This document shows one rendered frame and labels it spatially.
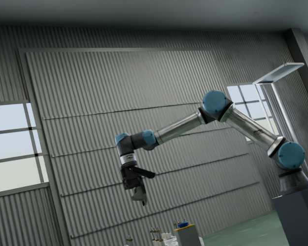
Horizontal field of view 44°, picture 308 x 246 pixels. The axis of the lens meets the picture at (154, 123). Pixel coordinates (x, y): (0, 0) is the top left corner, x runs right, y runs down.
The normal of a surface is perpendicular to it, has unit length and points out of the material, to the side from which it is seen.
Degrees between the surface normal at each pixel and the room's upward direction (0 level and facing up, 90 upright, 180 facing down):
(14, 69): 90
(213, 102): 84
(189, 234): 90
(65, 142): 90
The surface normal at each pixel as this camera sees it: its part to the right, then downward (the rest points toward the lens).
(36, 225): 0.49, -0.36
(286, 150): -0.06, -0.11
